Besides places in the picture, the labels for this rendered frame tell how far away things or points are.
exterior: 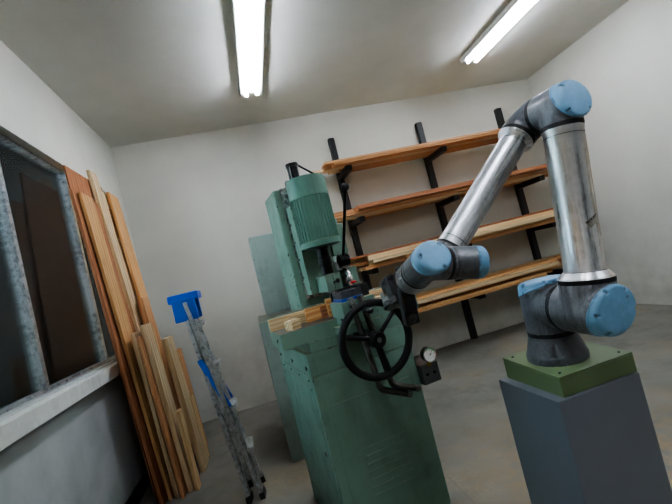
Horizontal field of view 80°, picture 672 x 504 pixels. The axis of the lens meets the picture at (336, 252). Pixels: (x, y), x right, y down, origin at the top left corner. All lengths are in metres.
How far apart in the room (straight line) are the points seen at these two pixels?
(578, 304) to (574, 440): 0.41
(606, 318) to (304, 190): 1.14
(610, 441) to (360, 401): 0.81
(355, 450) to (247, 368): 2.51
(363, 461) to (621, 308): 1.03
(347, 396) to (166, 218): 2.94
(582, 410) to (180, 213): 3.56
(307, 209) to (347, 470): 1.03
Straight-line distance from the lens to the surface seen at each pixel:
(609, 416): 1.54
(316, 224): 1.69
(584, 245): 1.34
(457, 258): 1.08
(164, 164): 4.27
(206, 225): 4.08
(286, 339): 1.54
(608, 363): 1.53
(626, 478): 1.63
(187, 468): 2.89
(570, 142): 1.36
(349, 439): 1.69
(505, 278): 4.26
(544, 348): 1.50
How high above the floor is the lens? 1.09
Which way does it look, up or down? 2 degrees up
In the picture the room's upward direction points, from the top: 14 degrees counter-clockwise
